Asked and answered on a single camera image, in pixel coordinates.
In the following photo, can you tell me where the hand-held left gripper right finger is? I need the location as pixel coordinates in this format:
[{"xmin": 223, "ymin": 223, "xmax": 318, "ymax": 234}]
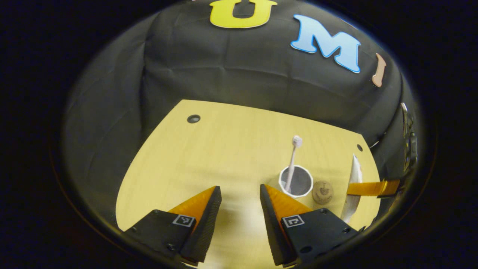
[{"xmin": 260, "ymin": 183, "xmax": 362, "ymax": 267}]

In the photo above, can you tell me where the white cup with wooden handle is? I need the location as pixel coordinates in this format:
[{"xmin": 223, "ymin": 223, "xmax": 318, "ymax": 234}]
[{"xmin": 279, "ymin": 165, "xmax": 313, "ymax": 198}]

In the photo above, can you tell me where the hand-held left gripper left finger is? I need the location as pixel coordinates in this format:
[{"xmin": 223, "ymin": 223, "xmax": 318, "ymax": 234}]
[{"xmin": 122, "ymin": 185, "xmax": 222, "ymax": 266}]

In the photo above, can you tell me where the round cork coaster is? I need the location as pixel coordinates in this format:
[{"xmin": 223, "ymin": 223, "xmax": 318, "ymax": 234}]
[{"xmin": 312, "ymin": 181, "xmax": 334, "ymax": 205}]

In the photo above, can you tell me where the light wooden desktop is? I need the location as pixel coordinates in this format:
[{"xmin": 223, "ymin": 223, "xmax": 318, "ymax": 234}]
[{"xmin": 116, "ymin": 99, "xmax": 381, "ymax": 269}]

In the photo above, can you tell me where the pale pink toothbrush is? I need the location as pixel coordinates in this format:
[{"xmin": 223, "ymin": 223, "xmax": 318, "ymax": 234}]
[{"xmin": 285, "ymin": 135, "xmax": 303, "ymax": 193}]

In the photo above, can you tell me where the white toothpaste tube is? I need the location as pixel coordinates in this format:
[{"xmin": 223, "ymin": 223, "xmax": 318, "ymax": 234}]
[{"xmin": 341, "ymin": 154, "xmax": 363, "ymax": 224}]

